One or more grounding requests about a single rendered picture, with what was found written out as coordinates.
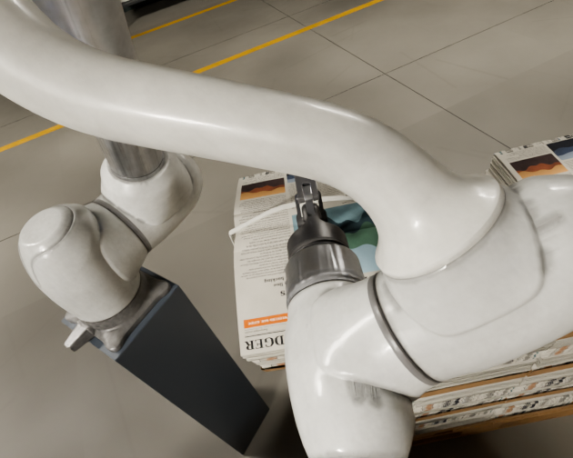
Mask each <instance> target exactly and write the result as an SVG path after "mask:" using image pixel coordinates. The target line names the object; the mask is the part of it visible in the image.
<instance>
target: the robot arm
mask: <svg viewBox="0 0 573 458"><path fill-rule="evenodd" d="M0 94H1V95H3V96H5V97H6V98H8V99H10V100H11V101H13V102H15V103H16V104H18V105H21V106H23V108H25V109H27V110H29V111H31V112H33V113H35V114H37V115H40V116H42V117H44V118H46V119H48V120H50V121H52V122H55V123H57V124H60V125H63V126H65V127H68V128H71V129H74V130H76V131H78V132H82V133H85V134H90V135H93V136H95V138H96V140H97V142H98V143H99V145H100V147H101V149H102V152H103V154H104V156H105V160H104V162H103V163H102V165H101V170H100V175H101V194H100V195H99V196H98V197H97V198H96V199H95V200H94V202H92V203H91V204H87V205H81V204H58V205H55V206H52V207H50V208H47V209H45V210H43V211H41V212H39V213H37V214H36V215H34V216H33V217H32V218H31V219H30V220H29V221H28V222H27V223H26V224H25V225H24V227H23V229H22V230H21V233H20V235H19V241H18V252H19V255H20V258H21V261H22V263H23V265H24V267H25V269H26V271H27V273H28V274H29V276H30V277H31V279H32V280H33V281H34V283H35V284H36V285H37V287H38V288H39V289H40V290H41V291H42V292H43V293H44V294H46V295H47V296H48V297H49V298H50V299H51V300H52V301H54V302H55V303H56V304H58V305H59V306H61V307H62V308H63V309H65V310H66V311H67V312H66V314H65V319H66V320H67V321H68V322H69V323H71V324H76V327H75V329H74V330H73V332H72V333H70V335H69V336H68V338H67V339H66V341H65V346H67V347H69V346H70V347H71V350H72V351H74V352H75V351H77V350H78V349H79V348H81V347H82V346H83V345H84V344H86V343H87V342H88V341H89V340H91V339H92V338H93V337H94V336H95V337H96V338H98V339H99V340H101V341H102V342H103V343H104V345H105V347H106V349H107V350H108V351H110V352H111V353H116V352H118V351H119V350H120V349H121V348H122V347H123V345H124V344H125V342H126V339H127V337H128V336H129V335H130V334H131V333H132V332H133V331H134V330H135V329H136V327H137V326H138V325H139V324H140V323H141V322H142V320H143V319H144V318H145V317H146V316H147V314H148V313H149V312H150V311H151V310H152V309H153V307H154V306H155V305H156V304H157V303H158V301H159V300H160V299H162V298H163V297H164V296H165V295H167V294H168V293H169V292H170V290H171V285H170V284H169V283H168V282H167V281H164V280H158V279H156V278H154V277H152V276H150V275H149V274H146V273H144V272H142V271H140V268H141V266H142V264H143V262H144V260H145V259H146V256H147V254H148V253H149V252H151V251H152V250H153V249H154V248H155V247H156V246H157V245H159V244H160V243H161V242H162V241H163V240H165V239H166V238H167V237H168V236H169V235H170V234H171V233H172V232H173V231H174V230H175V229H176V228H177V227H178V226H179V225H180V224H181V223H182V222H183V221H184V219H185V218H186V217H187V216H188V215H189V214H190V212H191V211H192V210H193V209H194V207H195V206H196V203H197V201H198V199H199V197H200V195H201V191H202V187H203V177H202V174H201V171H200V169H199V167H198V165H197V164H196V162H195V161H194V160H193V159H192V158H191V157H190V155H192V156H196V157H202V158H206V159H211V160H217V161H221V162H226V163H231V164H240V165H245V166H250V167H255V168H260V169H265V170H269V171H275V172H279V173H284V174H292V175H293V176H294V177H295V182H296V188H297V194H296V195H295V202H296V208H297V227H298V229H297V230H295V231H294V232H293V233H292V234H291V236H290V237H289V239H288V242H287V247H286V248H287V256H288V262H287V264H286V267H285V269H284V272H286V281H285V282H286V308H287V311H288V317H287V324H286V330H285V361H286V378H287V385H288V391H289V396H290V401H291V404H292V408H293V413H294V416H295V420H296V424H297V429H298V432H299V435H300V438H301V441H302V444H303V445H304V448H305V450H306V453H307V456H308V458H408V456H409V453H410V449H411V445H412V442H413V437H414V431H415V424H416V420H415V415H414V411H413V407H412V402H414V401H415V400H417V399H418V398H419V397H420V396H421V395H422V394H423V393H425V392H426V391H427V390H429V389H430V388H432V387H433V386H435V385H437V384H439V383H442V382H444V381H446V380H449V379H452V378H455V377H458V376H460V375H464V374H468V373H477V372H481V371H484V370H487V369H489V368H492V367H494V366H497V365H500V364H503V363H506V362H509V361H511V360H514V359H516V358H518V357H520V356H522V355H524V354H527V353H530V352H532V351H534V350H537V349H538V348H540V347H542V346H544V345H546V344H549V343H551V342H553V341H555V340H557V339H558V338H560V337H562V336H564V335H566V334H569V333H571V332H573V174H545V175H534V176H530V177H527V178H524V179H522V180H520V181H518V182H516V183H514V184H512V185H510V186H505V185H503V184H499V182H498V181H497V180H496V179H495V178H493V177H492V176H490V175H486V174H457V173H455V172H453V171H451V170H449V169H447V168H446V167H445V166H444V165H443V164H441V163H440V162H439V161H438V160H437V159H435V158H434V157H433V156H432V155H430V154H429V153H428V152H427V151H425V150H424V149H423V148H422V147H420V146H419V145H418V144H416V143H414V142H413V141H412V140H410V139H409V138H407V137H406V136H405V135H403V134H401V133H400V132H399V131H397V130H395V129H394V128H392V127H390V126H389V125H387V124H384V123H383V122H381V121H379V120H377V119H375V118H373V117H371V116H369V115H367V114H362V113H360V112H358V111H355V110H353V109H350V108H347V107H344V106H341V105H336V104H332V103H329V102H326V101H322V100H318V99H315V98H311V97H306V96H303V95H295V94H290V93H287V92H282V91H278V90H274V89H269V88H265V87H261V86H256V85H249V84H244V83H239V82H236V81H231V80H226V79H223V78H218V77H213V76H209V75H201V74H197V73H193V72H188V71H184V70H180V69H175V68H171V67H167V66H162V65H154V64H150V63H146V62H142V61H137V59H136V53H135V49H134V46H133V43H132V39H131V35H130V33H129V29H128V25H127V22H126V17H125V13H124V9H123V6H122V3H121V0H0ZM316 181H318V182H320V183H323V184H328V185H330V186H332V187H334V188H336V189H338V190H339V191H341V192H343V193H344V194H347V195H348V196H350V197H351V198H352V199H353V200H355V201H356V202H357V203H358V204H360V205H361V207H362V208H363V209H364V210H365V211H366V212H367V214H368V215H369V216H370V218H371V219H372V221H373V222H374V224H375V226H376V229H377V232H378V244H377V249H376V254H375V259H376V263H377V266H378V267H379V269H380V270H381V271H379V272H378V273H376V274H373V275H372V276H370V277H368V278H366V279H365V276H364V274H363V270H362V267H361V264H360V262H359V259H358V257H357V255H356V254H355V253H354V252H353V251H352V250H351V249H349V246H348V242H347V237H346V235H345V233H344V232H343V231H342V230H341V229H340V228H339V227H338V226H336V225H334V224H331V223H329V222H328V220H327V212H326V210H325V209H324V207H323V202H322V197H321V193H320V192H319V191H318V190H317V184H316ZM313 201H318V205H317V204H316V203H313ZM304 202H306V203H305V204H303V205H300V204H302V203H304Z"/></svg>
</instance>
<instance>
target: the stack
mask: <svg viewBox="0 0 573 458"><path fill-rule="evenodd" d="M570 363H573V337H569V338H565V339H560V340H555V341H553V342H551V343H548V344H546V345H544V346H542V347H540V348H538V349H537V350H534V351H532V352H530V353H527V354H524V355H522V356H520V357H518V358H516V359H514V360H511V361H509V362H506V363H503V364H500V365H497V366H494V367H492V368H489V369H487V370H484V371H481V372H477V373H468V374H464V375H460V376H458V377H455V378H452V379H449V380H446V381H444V382H442V383H439V384H437V385H435V386H433V387H432V388H430V389H429V390H427V391H426V393H428V392H432V391H436V390H441V389H445V388H449V387H454V386H459V385H462V384H467V383H476V382H481V381H486V380H490V379H496V378H500V377H505V376H510V375H515V374H520V373H525V372H526V371H530V370H532V372H533V371H537V370H541V369H546V368H550V367H555V366H560V365H564V364H570ZM571 387H573V367H572V368H568V369H564V370H559V371H555V372H551V373H543V374H538V375H534V376H529V377H527V376H525V377H521V378H517V379H512V380H507V381H503V382H499V383H491V384H486V385H481V386H477V387H472V388H467V389H463V390H459V391H455V392H450V393H442V394H437V395H432V396H428V397H424V398H419V399H417V400H415V401H414V402H412V407H413V411H414V415H415V419H418V418H422V417H427V416H430V415H435V414H439V413H446V412H451V411H455V410H459V409H464V408H468V407H473V406H478V405H482V404H487V403H496V402H501V401H504V399H505V398H506V397H507V399H508V400H511V399H516V398H520V397H525V396H530V395H534V394H539V393H547V392H552V391H556V390H561V389H567V388H571ZM571 402H573V391H569V392H564V393H555V394H551V395H546V396H540V397H536V398H531V399H527V400H521V401H516V402H512V403H502V404H497V405H493V406H489V407H484V408H479V409H475V410H470V411H466V412H462V413H453V414H449V415H444V416H440V417H436V418H431V419H426V420H422V421H417V422H416V424H415V431H414V435H419V434H422V433H430V432H434V431H439V430H444V429H447V428H453V427H458V426H462V425H467V424H472V423H480V422H485V421H486V420H493V419H497V418H502V417H507V416H512V415H517V414H523V413H532V412H536V411H541V410H547V409H551V408H556V407H559V406H564V405H569V404H571ZM572 405H573V404H572ZM572 414H573V406H571V405H570V406H569V407H565V408H560V409H556V410H551V411H546V412H542V413H533V414H529V415H524V416H519V417H515V418H509V419H505V420H500V421H495V422H491V423H482V424H477V425H472V426H469V427H464V428H459V429H455V430H451V431H446V432H442V433H434V434H430V435H425V436H420V437H416V438H413V442H412V445H411V446H415V445H420V444H425V443H433V442H438V441H443V440H447V439H452V438H457V437H461V436H466V435H471V434H475V433H483V432H488V431H493V430H498V429H503V428H508V427H512V426H517V425H521V424H526V423H534V422H539V421H544V420H548V419H553V418H558V417H562V416H567V415H572Z"/></svg>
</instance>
